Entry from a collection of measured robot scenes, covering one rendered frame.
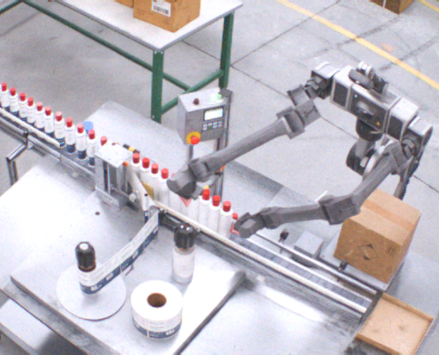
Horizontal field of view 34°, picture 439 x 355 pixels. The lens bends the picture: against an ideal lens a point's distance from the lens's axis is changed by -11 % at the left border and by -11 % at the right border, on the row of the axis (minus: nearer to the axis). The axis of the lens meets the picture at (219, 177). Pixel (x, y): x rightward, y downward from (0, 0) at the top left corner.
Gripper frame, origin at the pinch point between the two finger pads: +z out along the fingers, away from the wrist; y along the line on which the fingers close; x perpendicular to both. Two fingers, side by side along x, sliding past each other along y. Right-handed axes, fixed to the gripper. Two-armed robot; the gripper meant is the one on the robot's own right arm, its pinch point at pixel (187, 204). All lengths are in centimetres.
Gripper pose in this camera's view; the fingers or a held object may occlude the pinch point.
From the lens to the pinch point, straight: 304.9
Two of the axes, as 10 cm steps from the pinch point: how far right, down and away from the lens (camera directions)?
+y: 8.4, 4.2, -3.5
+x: 5.4, -5.6, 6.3
